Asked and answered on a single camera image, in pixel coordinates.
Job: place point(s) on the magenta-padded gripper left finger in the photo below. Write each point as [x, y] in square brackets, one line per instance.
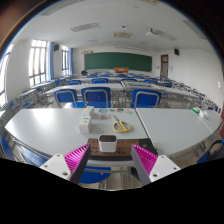
[55, 163]

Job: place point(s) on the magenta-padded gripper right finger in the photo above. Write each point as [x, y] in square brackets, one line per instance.
[161, 165]

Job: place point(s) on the white block charger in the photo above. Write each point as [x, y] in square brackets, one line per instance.
[107, 146]

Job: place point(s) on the blue classroom chair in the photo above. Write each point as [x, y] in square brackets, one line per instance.
[95, 176]
[96, 97]
[146, 99]
[65, 96]
[31, 158]

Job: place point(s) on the dark brown power strip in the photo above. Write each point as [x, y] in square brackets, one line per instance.
[125, 146]

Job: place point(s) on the small white box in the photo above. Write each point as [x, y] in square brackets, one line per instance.
[85, 126]
[88, 112]

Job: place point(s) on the yellow picture card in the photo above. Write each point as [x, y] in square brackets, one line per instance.
[129, 111]

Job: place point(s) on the green and white box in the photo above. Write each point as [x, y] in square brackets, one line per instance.
[196, 110]

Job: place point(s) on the red picture card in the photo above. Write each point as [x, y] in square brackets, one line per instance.
[120, 110]

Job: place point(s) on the pink picture card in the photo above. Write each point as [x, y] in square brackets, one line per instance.
[106, 116]

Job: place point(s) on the blue picture card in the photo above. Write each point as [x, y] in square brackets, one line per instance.
[103, 111]

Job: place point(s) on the rows of white desks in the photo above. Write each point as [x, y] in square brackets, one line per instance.
[66, 87]

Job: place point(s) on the tall bright window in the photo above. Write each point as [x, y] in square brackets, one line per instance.
[64, 60]
[37, 61]
[2, 83]

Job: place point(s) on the brown wooden door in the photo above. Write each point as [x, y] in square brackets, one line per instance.
[164, 66]

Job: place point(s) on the blue curtain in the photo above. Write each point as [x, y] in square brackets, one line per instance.
[71, 61]
[51, 61]

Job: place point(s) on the orange teacher podium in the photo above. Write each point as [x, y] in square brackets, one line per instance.
[121, 70]

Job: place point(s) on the green chalkboard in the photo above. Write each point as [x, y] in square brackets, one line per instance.
[118, 61]

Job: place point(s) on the white ceiling projector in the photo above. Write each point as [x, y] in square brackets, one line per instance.
[150, 32]

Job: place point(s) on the ceiling air conditioner panel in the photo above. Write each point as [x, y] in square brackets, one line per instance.
[123, 34]

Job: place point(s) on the group of ceiling lights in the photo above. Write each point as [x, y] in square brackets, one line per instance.
[85, 27]

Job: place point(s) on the blue chair with black frame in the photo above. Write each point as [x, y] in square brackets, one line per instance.
[204, 156]

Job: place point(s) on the black wall speaker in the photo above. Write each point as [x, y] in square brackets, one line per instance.
[176, 52]
[56, 47]

